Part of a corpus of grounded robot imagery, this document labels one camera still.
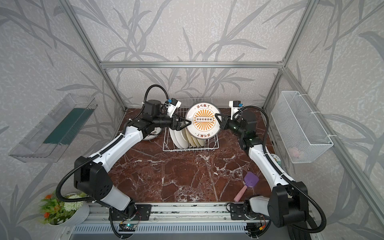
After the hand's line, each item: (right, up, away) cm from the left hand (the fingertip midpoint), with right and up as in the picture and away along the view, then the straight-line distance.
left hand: (186, 121), depth 76 cm
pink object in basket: (+53, -15, -4) cm, 55 cm away
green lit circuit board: (-28, -51, -5) cm, 59 cm away
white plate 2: (-5, -12, +13) cm, 18 cm away
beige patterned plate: (+2, -11, +12) cm, 17 cm away
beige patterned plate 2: (+5, -13, +13) cm, 19 cm away
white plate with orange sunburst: (+9, -2, +1) cm, 9 cm away
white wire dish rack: (-11, -13, +9) cm, 20 cm away
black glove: (+50, -51, -9) cm, 72 cm away
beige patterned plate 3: (+8, -13, +17) cm, 22 cm away
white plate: (-9, -9, +9) cm, 15 cm away
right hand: (+15, +4, 0) cm, 15 cm away
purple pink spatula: (+36, -33, +8) cm, 49 cm away
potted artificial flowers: (-52, -38, -15) cm, 66 cm away
